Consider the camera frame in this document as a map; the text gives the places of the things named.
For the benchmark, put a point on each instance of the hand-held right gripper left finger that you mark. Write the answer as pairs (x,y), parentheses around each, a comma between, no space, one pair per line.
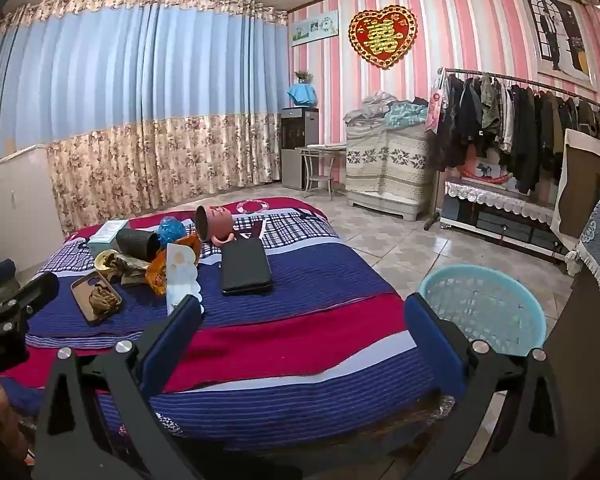
(172,342)

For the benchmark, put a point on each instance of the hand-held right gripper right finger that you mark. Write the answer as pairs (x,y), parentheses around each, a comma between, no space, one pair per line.
(430,342)

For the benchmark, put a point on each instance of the light blue plastic basket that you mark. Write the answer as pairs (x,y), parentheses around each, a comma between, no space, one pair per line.
(485,305)

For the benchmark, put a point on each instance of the brown glove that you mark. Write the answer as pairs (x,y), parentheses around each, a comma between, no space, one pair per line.
(104,299)

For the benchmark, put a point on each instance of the orange snack wrapper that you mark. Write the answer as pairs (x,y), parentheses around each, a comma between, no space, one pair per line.
(156,275)

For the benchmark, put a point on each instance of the yellow tape roll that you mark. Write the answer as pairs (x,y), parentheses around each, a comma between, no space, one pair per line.
(102,260)

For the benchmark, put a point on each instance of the black cup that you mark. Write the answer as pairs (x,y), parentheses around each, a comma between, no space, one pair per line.
(135,245)

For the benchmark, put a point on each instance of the blue plastic bag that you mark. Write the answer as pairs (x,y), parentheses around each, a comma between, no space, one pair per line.
(172,230)

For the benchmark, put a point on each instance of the person's left hand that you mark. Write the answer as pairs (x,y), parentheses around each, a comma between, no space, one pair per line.
(10,420)

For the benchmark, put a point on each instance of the brown phone case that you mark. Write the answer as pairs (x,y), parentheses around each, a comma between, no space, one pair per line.
(82,305)

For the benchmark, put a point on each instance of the white low cabinet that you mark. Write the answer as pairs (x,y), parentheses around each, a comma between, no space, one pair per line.
(15,210)

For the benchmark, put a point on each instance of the light blue cardboard box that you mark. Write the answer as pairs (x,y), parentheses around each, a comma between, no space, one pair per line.
(105,235)

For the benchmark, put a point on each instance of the black leather wallet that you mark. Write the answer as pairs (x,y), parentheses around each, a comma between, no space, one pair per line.
(245,267)

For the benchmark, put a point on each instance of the striped red blue blanket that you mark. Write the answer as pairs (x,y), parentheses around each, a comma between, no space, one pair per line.
(300,330)

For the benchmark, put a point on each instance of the pink ceramic cup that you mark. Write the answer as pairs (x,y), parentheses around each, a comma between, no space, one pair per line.
(217,222)

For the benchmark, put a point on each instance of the white black tv stand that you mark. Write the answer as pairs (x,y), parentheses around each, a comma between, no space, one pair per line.
(505,232)

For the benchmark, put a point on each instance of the white storage chest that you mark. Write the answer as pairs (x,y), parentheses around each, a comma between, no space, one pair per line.
(385,205)

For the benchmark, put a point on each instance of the brown wooden cabinet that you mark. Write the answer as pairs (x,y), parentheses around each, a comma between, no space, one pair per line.
(585,360)

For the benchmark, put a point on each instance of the white lace cloth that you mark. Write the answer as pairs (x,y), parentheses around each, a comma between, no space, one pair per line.
(500,202)

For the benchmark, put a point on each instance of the pink printed box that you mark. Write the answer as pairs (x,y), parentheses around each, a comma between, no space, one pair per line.
(485,170)

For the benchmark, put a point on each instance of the beige patterned cover cloth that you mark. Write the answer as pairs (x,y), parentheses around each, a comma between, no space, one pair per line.
(385,160)

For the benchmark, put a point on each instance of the blue floral curtain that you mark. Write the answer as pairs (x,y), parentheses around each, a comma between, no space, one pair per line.
(130,100)

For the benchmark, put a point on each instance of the small metal side table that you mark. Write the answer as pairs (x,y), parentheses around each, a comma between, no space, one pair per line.
(322,149)

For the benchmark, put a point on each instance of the cream cloth covered board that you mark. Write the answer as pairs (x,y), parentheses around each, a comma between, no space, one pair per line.
(587,185)

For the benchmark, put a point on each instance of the teal plaid cloth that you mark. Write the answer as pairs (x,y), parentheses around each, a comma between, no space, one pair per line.
(405,115)

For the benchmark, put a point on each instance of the grey water dispenser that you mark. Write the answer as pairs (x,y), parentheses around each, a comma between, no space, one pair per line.
(297,150)

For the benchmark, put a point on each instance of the row of hanging clothes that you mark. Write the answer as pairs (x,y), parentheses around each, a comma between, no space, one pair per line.
(520,130)

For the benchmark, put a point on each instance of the pink hanging bag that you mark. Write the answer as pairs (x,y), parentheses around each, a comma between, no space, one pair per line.
(435,110)

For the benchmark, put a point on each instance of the grey crumpled clothes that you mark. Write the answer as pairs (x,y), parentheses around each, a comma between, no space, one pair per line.
(370,107)

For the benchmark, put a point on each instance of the blue cloth cover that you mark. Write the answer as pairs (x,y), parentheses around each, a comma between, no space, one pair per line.
(301,95)

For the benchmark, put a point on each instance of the metal clothes rack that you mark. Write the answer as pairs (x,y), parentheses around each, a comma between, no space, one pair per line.
(530,81)

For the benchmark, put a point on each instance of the small potted plant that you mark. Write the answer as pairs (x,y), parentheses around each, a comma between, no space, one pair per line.
(302,77)

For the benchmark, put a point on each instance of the red gold heart decoration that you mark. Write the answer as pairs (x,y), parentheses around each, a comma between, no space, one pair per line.
(382,35)

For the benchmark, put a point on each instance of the framed wall poster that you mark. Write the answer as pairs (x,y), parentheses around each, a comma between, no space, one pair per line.
(560,35)

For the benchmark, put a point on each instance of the landscape wall picture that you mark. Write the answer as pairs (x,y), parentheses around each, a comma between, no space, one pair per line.
(315,27)

